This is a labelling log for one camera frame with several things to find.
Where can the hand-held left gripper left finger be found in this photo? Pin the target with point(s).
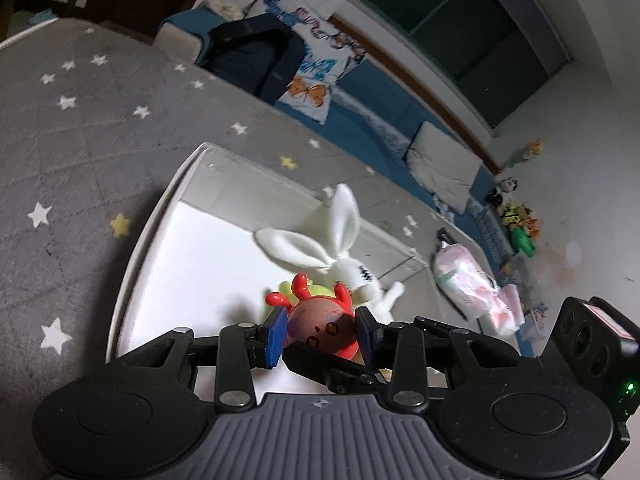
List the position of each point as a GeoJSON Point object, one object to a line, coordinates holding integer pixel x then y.
{"type": "Point", "coordinates": [275, 337]}

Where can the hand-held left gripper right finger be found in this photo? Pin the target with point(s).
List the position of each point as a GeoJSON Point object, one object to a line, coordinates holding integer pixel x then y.
{"type": "Point", "coordinates": [367, 335]}

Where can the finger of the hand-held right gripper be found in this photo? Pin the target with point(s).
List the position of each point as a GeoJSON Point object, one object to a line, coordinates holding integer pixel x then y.
{"type": "Point", "coordinates": [435, 322]}
{"type": "Point", "coordinates": [320, 365]}

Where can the red round toy figure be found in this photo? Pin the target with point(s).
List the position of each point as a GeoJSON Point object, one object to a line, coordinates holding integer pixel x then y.
{"type": "Point", "coordinates": [320, 320]}

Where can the yellow-green small toy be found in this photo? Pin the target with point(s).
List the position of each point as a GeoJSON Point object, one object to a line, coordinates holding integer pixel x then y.
{"type": "Point", "coordinates": [320, 290]}

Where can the white tray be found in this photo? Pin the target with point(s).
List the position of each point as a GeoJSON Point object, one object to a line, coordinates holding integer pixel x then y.
{"type": "Point", "coordinates": [200, 260]}

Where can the white bunny plush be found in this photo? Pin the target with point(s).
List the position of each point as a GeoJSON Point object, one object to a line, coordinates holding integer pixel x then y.
{"type": "Point", "coordinates": [345, 220]}

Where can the clear plastic container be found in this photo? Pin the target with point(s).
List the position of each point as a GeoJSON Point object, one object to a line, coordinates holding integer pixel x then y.
{"type": "Point", "coordinates": [522, 282]}

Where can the pink white tissue pack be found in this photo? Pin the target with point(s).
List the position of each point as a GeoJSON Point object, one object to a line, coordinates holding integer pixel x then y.
{"type": "Point", "coordinates": [507, 312]}
{"type": "Point", "coordinates": [460, 280]}

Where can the yellow green plush toy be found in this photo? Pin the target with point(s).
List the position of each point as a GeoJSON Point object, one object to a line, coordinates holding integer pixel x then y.
{"type": "Point", "coordinates": [520, 227]}

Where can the panda plush toy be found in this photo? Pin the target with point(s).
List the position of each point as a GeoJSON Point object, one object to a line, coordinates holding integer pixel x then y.
{"type": "Point", "coordinates": [505, 190]}

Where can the grey cushion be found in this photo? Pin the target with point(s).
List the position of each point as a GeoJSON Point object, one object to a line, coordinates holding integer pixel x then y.
{"type": "Point", "coordinates": [442, 165]}

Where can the orange green plush toy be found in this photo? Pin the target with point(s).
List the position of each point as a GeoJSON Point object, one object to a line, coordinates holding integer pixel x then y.
{"type": "Point", "coordinates": [527, 152]}

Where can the blue sofa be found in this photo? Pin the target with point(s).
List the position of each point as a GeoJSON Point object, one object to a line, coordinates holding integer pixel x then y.
{"type": "Point", "coordinates": [380, 105]}

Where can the butterfly print pillow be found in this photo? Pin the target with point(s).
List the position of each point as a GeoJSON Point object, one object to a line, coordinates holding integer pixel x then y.
{"type": "Point", "coordinates": [325, 55]}

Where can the dark blue backpack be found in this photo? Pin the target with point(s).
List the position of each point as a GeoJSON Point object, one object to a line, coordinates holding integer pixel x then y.
{"type": "Point", "coordinates": [255, 55]}

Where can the grey star tablecloth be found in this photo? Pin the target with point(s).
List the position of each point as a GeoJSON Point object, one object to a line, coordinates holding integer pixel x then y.
{"type": "Point", "coordinates": [75, 135]}

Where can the green framed window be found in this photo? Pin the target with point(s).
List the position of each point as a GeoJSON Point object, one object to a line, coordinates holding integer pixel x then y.
{"type": "Point", "coordinates": [450, 25]}

